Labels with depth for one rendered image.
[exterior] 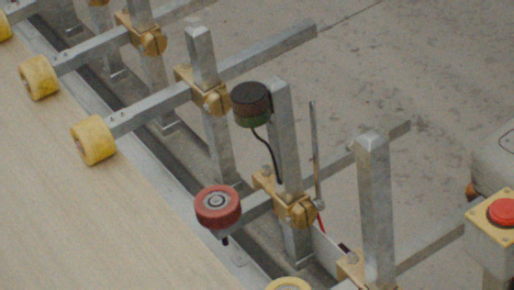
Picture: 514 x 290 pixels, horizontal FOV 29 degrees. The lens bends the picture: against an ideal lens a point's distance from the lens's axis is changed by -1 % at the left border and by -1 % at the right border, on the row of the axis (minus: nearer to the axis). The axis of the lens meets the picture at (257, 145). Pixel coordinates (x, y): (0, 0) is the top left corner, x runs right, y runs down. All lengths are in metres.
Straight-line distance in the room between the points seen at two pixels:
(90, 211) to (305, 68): 1.81
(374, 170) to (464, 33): 2.20
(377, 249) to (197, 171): 0.66
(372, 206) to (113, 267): 0.46
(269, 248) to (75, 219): 0.38
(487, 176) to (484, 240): 1.50
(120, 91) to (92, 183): 0.56
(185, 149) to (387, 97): 1.29
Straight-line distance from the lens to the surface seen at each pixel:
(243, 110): 1.55
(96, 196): 1.78
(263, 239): 1.91
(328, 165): 1.81
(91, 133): 1.80
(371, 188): 1.42
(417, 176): 3.02
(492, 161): 2.68
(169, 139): 2.17
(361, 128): 1.85
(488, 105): 3.26
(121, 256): 1.67
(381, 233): 1.50
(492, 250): 1.20
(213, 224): 1.69
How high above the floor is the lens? 2.09
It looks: 41 degrees down
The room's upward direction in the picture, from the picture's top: 10 degrees counter-clockwise
